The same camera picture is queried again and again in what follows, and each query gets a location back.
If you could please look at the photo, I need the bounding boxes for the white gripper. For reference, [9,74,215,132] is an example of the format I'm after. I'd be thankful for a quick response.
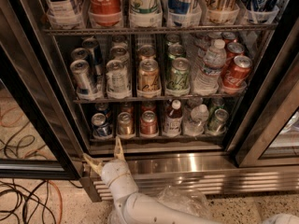
[83,136,131,187]

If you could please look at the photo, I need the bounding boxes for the blue pepsi can front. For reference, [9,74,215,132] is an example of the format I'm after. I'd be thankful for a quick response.
[92,113,112,139]

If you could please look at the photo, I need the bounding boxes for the blue pepsi can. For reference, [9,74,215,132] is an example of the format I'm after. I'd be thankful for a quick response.
[95,103,112,122]
[92,113,112,139]

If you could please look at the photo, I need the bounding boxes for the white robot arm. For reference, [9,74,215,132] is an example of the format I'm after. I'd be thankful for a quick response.
[83,137,220,224]

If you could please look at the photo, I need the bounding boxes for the gold can bottom shelf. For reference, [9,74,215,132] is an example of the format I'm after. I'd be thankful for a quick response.
[117,112,135,138]

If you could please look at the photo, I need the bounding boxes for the gold can shelf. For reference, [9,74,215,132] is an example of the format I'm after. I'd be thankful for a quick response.
[203,0,239,25]
[137,59,161,98]
[117,112,135,138]

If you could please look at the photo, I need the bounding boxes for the blue pepsi can behind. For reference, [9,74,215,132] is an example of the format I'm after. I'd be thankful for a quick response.
[95,103,112,122]

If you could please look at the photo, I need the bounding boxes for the red can bottom shelf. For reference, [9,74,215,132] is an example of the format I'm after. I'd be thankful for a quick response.
[140,111,158,135]

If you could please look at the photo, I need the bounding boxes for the left glass fridge door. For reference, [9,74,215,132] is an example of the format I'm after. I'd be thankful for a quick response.
[0,0,82,180]

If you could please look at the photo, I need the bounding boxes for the glass fridge door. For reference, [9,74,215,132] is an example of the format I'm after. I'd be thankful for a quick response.
[0,0,82,180]
[235,20,299,168]

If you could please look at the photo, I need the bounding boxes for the silver blue can middle shelf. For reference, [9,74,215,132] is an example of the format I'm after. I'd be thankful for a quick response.
[70,60,98,100]

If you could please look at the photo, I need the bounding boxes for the white can middle shelf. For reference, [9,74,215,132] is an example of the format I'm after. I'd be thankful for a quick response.
[106,60,131,99]

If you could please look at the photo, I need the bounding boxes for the gold can middle shelf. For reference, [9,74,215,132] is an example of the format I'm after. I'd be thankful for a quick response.
[137,59,161,98]

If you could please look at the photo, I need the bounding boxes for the clear water bottle bottom shelf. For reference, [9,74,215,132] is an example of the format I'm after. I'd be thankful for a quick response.
[183,105,209,136]

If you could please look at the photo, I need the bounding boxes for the clear water bottle shelf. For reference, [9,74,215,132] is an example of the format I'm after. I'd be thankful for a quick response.
[193,39,227,95]
[183,105,209,136]

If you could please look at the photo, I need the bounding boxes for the green can middle shelf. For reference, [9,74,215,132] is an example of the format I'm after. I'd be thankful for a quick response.
[166,57,191,96]

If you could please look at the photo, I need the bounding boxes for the green can shelf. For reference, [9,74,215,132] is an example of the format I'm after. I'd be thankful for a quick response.
[166,57,191,96]
[206,108,229,134]

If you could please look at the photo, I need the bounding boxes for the dark blue can middle shelf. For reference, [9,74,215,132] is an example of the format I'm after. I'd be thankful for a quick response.
[82,37,103,76]

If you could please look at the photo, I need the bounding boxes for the dark blue can shelf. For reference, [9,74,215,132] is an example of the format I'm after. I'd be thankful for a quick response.
[241,0,277,24]
[82,37,103,76]

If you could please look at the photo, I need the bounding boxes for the stainless fridge base grille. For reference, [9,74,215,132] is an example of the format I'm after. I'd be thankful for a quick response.
[86,154,299,200]

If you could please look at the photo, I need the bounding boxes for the green can bottom shelf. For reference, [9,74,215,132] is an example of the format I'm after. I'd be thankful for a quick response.
[206,108,229,134]

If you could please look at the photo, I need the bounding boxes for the clear water bottle middle shelf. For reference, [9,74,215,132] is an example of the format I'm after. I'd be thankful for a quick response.
[193,39,227,95]

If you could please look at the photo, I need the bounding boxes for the red coca-cola can front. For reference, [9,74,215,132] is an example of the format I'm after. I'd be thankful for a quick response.
[222,55,252,94]

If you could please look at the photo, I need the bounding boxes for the red coca-cola can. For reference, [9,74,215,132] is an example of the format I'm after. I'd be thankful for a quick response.
[222,55,252,94]
[221,42,245,77]

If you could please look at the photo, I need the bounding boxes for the white tea carton top shelf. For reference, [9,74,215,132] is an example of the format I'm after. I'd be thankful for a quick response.
[45,0,84,30]

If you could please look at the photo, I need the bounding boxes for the red coca-cola bottle top shelf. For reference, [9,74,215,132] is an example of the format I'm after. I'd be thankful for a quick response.
[90,0,121,27]

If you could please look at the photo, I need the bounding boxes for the right glass fridge door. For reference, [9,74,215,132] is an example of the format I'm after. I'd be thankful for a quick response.
[235,20,299,168]

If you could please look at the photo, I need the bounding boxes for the green white bottle top shelf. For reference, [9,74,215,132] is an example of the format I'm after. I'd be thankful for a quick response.
[129,0,162,28]

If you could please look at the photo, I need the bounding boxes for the blue bottle top shelf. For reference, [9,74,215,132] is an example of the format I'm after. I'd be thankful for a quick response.
[166,0,202,27]

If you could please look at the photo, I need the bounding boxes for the gold can top shelf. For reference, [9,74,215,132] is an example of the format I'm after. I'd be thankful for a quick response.
[203,0,239,25]

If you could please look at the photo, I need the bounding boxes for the dark blue can top shelf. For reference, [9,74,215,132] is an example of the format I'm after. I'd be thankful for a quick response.
[241,0,277,24]

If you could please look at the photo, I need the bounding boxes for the brown drink bottle white cap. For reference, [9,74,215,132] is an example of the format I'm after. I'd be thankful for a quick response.
[163,99,183,137]

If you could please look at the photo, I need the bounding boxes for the clear plastic bag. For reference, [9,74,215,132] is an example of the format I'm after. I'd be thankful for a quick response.
[107,187,215,224]

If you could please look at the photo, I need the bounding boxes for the orange floor cable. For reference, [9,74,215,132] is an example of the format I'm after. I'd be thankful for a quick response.
[43,179,64,224]

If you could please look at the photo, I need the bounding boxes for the black floor cables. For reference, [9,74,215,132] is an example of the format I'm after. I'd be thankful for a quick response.
[0,178,59,224]

